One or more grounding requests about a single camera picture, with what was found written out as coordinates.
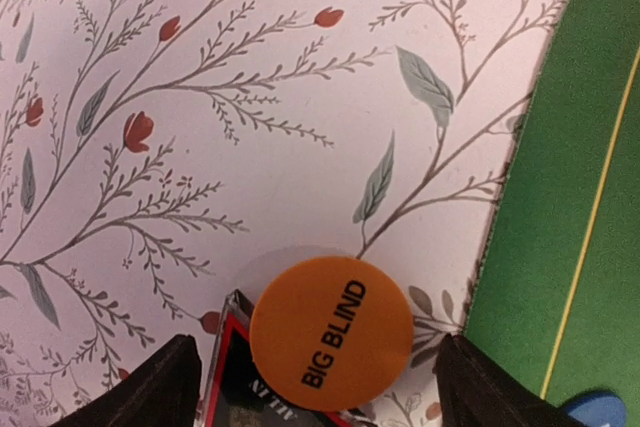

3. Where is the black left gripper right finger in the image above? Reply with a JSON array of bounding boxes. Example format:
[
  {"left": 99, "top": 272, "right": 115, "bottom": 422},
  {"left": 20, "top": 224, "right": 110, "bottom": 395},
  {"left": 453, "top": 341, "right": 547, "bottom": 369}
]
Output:
[{"left": 435, "top": 334, "right": 575, "bottom": 427}]

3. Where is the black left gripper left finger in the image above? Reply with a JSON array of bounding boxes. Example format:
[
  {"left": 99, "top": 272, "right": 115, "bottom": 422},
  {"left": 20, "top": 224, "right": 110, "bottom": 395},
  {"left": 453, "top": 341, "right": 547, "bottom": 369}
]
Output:
[{"left": 55, "top": 334, "right": 202, "bottom": 427}]

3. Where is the orange big blind button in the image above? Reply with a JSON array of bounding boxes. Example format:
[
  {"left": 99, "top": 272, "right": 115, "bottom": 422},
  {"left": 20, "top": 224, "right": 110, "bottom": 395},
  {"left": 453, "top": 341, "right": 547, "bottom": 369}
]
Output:
[{"left": 249, "top": 256, "right": 414, "bottom": 412}]

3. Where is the clear red card box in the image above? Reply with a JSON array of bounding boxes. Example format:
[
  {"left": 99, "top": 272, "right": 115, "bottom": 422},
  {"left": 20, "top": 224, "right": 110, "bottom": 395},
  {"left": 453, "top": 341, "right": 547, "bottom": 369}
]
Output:
[{"left": 194, "top": 290, "right": 374, "bottom": 427}]

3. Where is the blue small blind button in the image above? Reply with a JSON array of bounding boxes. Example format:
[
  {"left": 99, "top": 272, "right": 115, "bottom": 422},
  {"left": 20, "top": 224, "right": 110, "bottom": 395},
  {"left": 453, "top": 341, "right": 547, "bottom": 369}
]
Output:
[{"left": 561, "top": 390, "right": 628, "bottom": 427}]

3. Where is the round green poker mat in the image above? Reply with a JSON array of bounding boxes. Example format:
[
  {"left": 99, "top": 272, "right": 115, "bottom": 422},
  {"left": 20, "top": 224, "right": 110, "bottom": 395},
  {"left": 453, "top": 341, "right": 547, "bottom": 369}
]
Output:
[{"left": 466, "top": 0, "right": 639, "bottom": 425}]

